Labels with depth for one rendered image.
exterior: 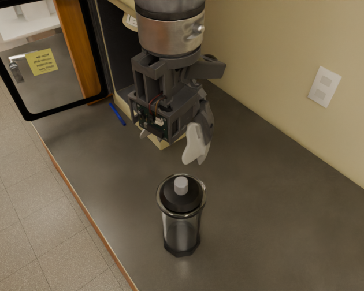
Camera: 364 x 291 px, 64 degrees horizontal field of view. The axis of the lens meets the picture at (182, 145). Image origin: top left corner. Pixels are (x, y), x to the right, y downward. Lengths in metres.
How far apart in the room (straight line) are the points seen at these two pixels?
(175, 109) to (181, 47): 0.08
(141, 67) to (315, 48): 0.70
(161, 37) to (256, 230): 0.65
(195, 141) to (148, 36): 0.18
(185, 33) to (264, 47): 0.77
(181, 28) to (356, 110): 0.73
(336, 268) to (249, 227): 0.23
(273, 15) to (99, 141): 0.70
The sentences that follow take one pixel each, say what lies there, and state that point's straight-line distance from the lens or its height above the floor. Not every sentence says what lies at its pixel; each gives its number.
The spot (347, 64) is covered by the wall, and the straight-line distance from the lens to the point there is 0.93.
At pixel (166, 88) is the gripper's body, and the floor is 1.48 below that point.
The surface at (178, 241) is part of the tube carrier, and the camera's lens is 0.72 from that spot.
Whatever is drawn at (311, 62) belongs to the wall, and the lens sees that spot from 0.98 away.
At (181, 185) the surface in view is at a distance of 0.58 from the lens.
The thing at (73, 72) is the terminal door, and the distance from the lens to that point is 1.07.
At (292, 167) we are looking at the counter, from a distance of 1.02.
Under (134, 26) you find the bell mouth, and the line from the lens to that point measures 0.85.
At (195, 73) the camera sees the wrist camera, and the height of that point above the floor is 1.47.
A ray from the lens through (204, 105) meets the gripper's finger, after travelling 0.41.
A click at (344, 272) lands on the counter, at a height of 0.94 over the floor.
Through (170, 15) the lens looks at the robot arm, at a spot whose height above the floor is 1.57.
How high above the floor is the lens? 1.69
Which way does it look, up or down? 48 degrees down
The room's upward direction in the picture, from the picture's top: straight up
